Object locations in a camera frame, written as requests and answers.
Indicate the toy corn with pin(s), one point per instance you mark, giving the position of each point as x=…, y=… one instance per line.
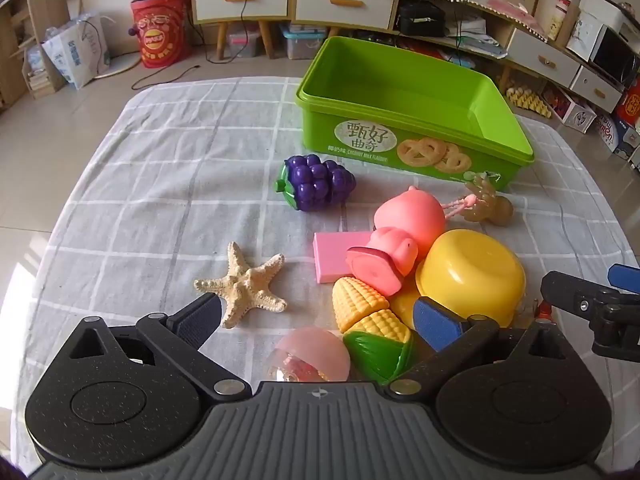
x=372, y=327

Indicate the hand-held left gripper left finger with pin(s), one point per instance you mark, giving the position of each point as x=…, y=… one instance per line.
x=199, y=319

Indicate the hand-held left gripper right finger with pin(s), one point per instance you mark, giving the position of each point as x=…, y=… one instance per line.
x=434, y=326

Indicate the yellow toy fruit half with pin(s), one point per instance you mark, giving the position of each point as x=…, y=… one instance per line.
x=470, y=275

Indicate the green plastic box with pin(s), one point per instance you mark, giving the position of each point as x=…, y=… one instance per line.
x=360, y=110

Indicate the clear storage box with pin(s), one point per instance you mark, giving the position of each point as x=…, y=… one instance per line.
x=244, y=42
x=302, y=42

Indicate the black microwave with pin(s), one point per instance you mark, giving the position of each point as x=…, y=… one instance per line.
x=615, y=55

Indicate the grey checked tablecloth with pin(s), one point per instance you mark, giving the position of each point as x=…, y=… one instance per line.
x=175, y=170

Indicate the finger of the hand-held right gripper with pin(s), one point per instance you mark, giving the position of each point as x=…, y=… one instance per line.
x=567, y=294
x=625, y=277

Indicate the wooden shelf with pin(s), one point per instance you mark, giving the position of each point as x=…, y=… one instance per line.
x=35, y=20

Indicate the tan rubber toy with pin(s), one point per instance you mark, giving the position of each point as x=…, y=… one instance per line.
x=482, y=205

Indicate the pink toy pig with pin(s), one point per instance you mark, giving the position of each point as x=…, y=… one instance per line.
x=407, y=217

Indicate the white paper bag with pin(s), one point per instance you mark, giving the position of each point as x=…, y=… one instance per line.
x=75, y=52

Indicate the pink clear capsule ball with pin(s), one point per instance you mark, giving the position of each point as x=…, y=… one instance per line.
x=312, y=352

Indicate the pink block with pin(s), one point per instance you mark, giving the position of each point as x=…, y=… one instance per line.
x=332, y=255

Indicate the red printed bag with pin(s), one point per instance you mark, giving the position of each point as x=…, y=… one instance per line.
x=160, y=30

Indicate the black bag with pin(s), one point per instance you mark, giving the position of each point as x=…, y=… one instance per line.
x=420, y=17

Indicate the low wooden sideboard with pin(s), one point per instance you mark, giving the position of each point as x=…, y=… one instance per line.
x=555, y=60

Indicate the purple toy grapes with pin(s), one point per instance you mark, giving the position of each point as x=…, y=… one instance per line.
x=315, y=182

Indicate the beige starfish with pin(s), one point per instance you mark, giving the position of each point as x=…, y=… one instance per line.
x=242, y=285

